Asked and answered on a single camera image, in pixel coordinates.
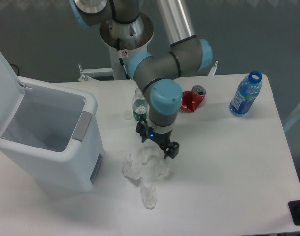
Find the crumpled white paper ball bottom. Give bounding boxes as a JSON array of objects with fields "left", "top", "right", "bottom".
[{"left": 140, "top": 183, "right": 157, "bottom": 209}]

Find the white paper ball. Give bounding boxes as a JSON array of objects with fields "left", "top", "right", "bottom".
[
  {"left": 154, "top": 159, "right": 170, "bottom": 177},
  {"left": 122, "top": 154, "right": 141, "bottom": 180},
  {"left": 140, "top": 183, "right": 157, "bottom": 209},
  {"left": 141, "top": 147, "right": 161, "bottom": 165}
]

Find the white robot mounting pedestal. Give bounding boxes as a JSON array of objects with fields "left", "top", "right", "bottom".
[{"left": 100, "top": 13, "right": 154, "bottom": 80}]

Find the black device at table edge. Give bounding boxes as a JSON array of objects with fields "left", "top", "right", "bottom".
[{"left": 288, "top": 200, "right": 300, "bottom": 226}]

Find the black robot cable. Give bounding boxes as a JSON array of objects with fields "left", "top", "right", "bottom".
[{"left": 116, "top": 37, "right": 131, "bottom": 80}]

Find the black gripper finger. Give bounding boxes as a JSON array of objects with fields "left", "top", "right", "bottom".
[
  {"left": 136, "top": 120, "right": 148, "bottom": 143},
  {"left": 161, "top": 141, "right": 180, "bottom": 159}
]

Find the white paper ball top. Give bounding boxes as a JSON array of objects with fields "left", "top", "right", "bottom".
[{"left": 141, "top": 147, "right": 161, "bottom": 165}]

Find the crushed red soda can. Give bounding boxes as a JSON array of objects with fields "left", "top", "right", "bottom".
[{"left": 180, "top": 85, "right": 207, "bottom": 113}]

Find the white open trash bin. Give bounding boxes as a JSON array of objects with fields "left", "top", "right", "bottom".
[{"left": 0, "top": 51, "right": 104, "bottom": 192}]

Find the blue plastic drink bottle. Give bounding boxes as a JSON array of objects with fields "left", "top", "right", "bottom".
[{"left": 229, "top": 71, "right": 262, "bottom": 117}]

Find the white bottle cap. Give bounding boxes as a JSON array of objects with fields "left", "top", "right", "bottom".
[{"left": 123, "top": 111, "right": 132, "bottom": 120}]

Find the crumpled white paper ball left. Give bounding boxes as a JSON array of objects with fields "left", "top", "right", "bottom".
[{"left": 122, "top": 154, "right": 141, "bottom": 180}]

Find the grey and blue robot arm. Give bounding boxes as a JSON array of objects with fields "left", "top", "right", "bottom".
[{"left": 69, "top": 0, "right": 213, "bottom": 158}]

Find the crumpled white paper ball right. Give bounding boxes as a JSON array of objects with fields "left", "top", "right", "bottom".
[{"left": 154, "top": 159, "right": 170, "bottom": 177}]

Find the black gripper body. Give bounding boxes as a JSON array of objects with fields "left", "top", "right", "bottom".
[{"left": 147, "top": 127, "right": 173, "bottom": 150}]

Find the clear green-label plastic bottle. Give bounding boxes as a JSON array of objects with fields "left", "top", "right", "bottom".
[{"left": 132, "top": 88, "right": 148, "bottom": 121}]

